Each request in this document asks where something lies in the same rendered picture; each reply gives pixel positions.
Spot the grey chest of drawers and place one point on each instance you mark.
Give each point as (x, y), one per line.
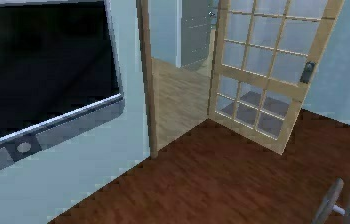
(196, 33)

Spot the pale wood glazed door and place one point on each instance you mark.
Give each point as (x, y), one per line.
(269, 83)

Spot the grey disc dumbbell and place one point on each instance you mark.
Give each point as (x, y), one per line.
(331, 200)

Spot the black wall television set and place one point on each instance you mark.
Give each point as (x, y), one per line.
(46, 66)

